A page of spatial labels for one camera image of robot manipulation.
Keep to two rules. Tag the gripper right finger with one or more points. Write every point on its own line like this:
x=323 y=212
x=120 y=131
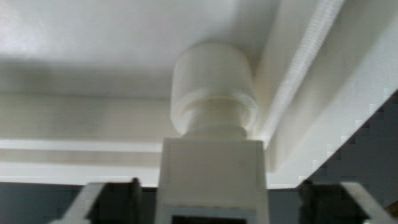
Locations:
x=328 y=203

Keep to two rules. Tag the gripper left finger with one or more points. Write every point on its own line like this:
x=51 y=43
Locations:
x=113 y=203

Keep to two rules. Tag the white leg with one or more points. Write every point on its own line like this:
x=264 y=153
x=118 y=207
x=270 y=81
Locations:
x=213 y=186

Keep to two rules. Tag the white square tabletop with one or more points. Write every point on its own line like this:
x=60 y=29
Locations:
x=113 y=64

